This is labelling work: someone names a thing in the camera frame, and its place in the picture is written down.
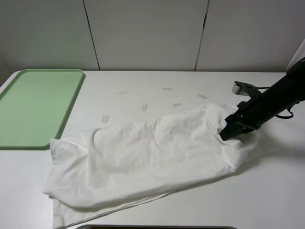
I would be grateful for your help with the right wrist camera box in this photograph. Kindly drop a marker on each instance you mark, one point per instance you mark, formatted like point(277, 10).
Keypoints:
point(245, 89)

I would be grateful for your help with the white short sleeve t-shirt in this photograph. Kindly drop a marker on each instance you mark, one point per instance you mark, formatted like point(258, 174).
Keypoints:
point(101, 171)

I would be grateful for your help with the green plastic tray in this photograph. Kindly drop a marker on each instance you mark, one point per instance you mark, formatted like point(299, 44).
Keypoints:
point(35, 105)

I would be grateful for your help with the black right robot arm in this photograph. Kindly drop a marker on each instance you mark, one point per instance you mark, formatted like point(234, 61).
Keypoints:
point(290, 89)

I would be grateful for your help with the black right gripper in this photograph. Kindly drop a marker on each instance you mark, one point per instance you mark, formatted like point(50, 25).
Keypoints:
point(251, 115)

